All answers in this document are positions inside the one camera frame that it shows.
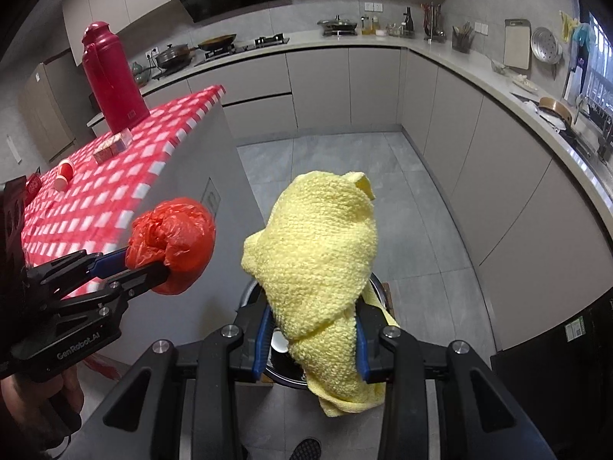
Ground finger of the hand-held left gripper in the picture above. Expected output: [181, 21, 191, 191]
[26, 248, 132, 298]
[52, 261, 170, 319]

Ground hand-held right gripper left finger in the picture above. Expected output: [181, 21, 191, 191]
[72, 299, 276, 460]

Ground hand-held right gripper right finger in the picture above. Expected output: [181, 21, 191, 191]
[354, 301, 559, 460]

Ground steel trash bin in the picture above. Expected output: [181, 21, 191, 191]
[238, 275, 396, 390]

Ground orange plastic bag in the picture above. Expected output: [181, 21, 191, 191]
[125, 196, 217, 296]

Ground yellow knitted cloth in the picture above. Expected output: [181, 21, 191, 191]
[241, 170, 386, 417]

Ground person's left hand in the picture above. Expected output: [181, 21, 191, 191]
[0, 366, 86, 446]

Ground red checked tablecloth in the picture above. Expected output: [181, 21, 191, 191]
[21, 85, 227, 300]

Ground red paper cup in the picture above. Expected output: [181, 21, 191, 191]
[55, 160, 75, 190]

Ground small red white box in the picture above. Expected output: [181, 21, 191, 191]
[93, 130, 132, 164]

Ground black shoe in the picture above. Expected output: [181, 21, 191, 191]
[287, 437, 324, 460]

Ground grey kitchen island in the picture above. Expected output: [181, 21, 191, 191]
[108, 100, 266, 370]

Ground beige refrigerator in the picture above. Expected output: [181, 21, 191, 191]
[19, 50, 84, 166]

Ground red thermos jug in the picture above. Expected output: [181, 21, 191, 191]
[80, 21, 150, 134]

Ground black cardboard box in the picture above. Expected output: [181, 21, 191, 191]
[488, 292, 613, 460]

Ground grey pan with lid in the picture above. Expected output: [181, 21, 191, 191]
[154, 43, 195, 69]

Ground grey kitchen counter cabinets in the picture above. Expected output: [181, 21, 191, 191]
[89, 41, 613, 346]

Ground black wok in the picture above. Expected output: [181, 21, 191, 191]
[197, 33, 238, 53]

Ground black gas stove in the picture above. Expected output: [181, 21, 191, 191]
[206, 33, 290, 61]

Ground round wooden steamer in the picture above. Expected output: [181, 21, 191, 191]
[539, 97, 575, 128]

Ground dark utensil holder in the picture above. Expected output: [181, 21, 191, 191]
[451, 21, 475, 53]

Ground steel pot with glass lid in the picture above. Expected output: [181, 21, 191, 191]
[317, 15, 359, 36]

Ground metal dish rack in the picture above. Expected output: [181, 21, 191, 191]
[572, 67, 613, 164]

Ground utensil rack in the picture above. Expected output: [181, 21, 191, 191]
[421, 2, 446, 41]

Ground white cutting board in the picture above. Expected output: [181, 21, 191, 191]
[503, 19, 531, 70]

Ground round metal steamer tray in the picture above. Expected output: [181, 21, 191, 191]
[531, 27, 563, 63]

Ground yellow hanging rag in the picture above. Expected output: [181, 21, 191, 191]
[559, 10, 578, 41]

